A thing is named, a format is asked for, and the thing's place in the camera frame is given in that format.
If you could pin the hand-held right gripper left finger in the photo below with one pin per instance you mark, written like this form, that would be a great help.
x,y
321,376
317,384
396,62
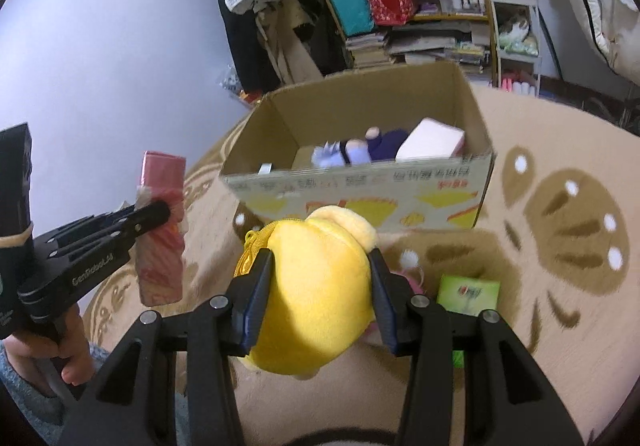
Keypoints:
x,y
257,306

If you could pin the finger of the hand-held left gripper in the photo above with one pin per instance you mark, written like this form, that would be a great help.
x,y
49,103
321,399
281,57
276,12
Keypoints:
x,y
147,216
90,223

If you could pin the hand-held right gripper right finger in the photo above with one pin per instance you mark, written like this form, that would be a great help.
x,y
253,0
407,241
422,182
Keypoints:
x,y
382,306

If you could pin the pink tissue packet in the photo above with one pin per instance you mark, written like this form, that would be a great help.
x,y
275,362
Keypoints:
x,y
160,271

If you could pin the yellow plush toy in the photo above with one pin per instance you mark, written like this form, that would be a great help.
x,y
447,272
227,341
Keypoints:
x,y
315,291

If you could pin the printed cardboard box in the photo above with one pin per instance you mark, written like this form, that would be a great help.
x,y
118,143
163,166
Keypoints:
x,y
435,196

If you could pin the purple plush doll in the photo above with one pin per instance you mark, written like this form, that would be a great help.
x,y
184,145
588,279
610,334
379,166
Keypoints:
x,y
385,144

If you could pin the person's left forearm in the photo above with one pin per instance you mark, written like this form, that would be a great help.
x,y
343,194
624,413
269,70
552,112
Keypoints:
x,y
30,411

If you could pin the person's left hand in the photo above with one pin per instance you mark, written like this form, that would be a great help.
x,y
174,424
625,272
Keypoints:
x,y
75,356

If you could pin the pink plush toy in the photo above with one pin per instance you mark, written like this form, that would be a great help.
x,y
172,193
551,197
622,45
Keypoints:
x,y
416,282

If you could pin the green tissue packet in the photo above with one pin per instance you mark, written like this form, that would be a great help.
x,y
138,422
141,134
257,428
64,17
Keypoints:
x,y
467,293

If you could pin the small patterned bag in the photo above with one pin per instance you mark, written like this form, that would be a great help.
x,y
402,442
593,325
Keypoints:
x,y
230,82

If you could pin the beige printed blanket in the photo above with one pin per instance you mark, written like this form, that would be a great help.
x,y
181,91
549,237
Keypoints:
x,y
575,326

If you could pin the black coat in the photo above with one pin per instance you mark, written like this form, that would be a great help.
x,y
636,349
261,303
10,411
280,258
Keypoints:
x,y
245,46

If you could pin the beige coat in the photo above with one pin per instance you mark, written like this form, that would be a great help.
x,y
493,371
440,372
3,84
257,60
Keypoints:
x,y
292,46

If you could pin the row of pink white bottles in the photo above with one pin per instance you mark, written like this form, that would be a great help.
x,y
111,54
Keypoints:
x,y
520,85

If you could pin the pile of books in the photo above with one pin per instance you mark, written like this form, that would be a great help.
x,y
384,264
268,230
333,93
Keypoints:
x,y
415,44

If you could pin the white storage cart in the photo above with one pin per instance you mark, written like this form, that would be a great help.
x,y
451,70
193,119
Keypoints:
x,y
517,58

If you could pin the teal bag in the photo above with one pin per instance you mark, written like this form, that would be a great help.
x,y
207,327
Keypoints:
x,y
352,6

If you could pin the wooden bookshelf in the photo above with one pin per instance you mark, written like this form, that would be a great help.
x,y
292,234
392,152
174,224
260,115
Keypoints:
x,y
440,17

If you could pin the calico plush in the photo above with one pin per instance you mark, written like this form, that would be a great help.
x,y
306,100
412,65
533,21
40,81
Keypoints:
x,y
515,26

